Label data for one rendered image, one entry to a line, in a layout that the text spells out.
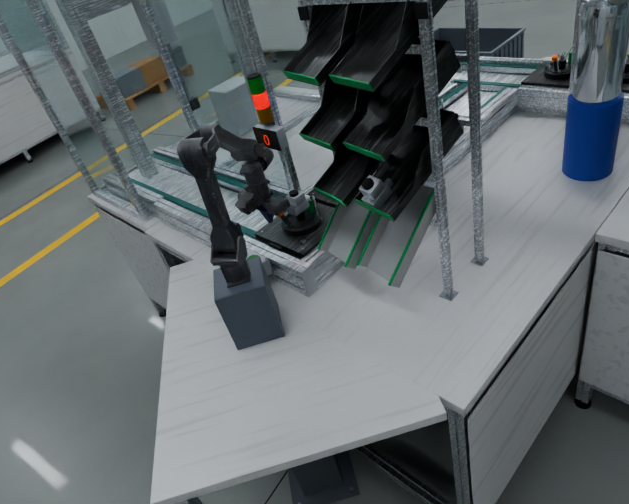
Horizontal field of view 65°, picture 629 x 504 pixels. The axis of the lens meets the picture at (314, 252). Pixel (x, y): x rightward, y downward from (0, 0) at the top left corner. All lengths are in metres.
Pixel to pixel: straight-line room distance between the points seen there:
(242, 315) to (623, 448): 1.50
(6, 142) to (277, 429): 5.64
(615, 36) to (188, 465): 1.61
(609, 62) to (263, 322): 1.24
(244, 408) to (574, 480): 1.28
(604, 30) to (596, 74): 0.12
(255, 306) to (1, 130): 5.40
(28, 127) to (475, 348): 5.92
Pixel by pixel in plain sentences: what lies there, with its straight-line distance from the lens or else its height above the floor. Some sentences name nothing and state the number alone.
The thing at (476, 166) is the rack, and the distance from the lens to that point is 1.37.
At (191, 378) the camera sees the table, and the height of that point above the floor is 0.86.
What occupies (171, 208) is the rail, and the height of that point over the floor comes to 0.96.
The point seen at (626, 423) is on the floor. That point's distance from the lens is 2.30.
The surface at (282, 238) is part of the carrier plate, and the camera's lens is 1.62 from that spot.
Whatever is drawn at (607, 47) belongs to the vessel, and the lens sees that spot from 1.74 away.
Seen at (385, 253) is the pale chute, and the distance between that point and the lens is 1.35.
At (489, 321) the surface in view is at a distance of 1.39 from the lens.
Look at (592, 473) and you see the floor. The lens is 2.17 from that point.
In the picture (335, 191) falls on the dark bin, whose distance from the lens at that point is 1.34.
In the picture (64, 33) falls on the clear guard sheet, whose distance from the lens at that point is 2.61.
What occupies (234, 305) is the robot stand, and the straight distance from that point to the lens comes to 1.35.
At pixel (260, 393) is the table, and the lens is 1.34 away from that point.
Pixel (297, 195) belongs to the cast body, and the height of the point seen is 1.09.
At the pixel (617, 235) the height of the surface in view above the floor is 0.86.
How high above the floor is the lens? 1.88
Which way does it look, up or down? 37 degrees down
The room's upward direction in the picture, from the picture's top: 16 degrees counter-clockwise
